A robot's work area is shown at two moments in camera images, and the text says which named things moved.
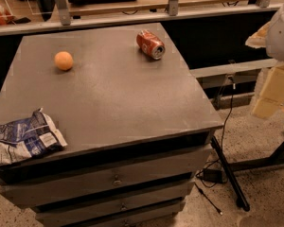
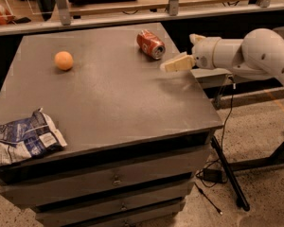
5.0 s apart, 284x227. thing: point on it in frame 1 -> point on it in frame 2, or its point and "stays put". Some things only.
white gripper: (282, 35) -> (204, 55)
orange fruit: (63, 61) stays put
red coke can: (150, 44) stays put
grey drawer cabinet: (136, 128) stays put
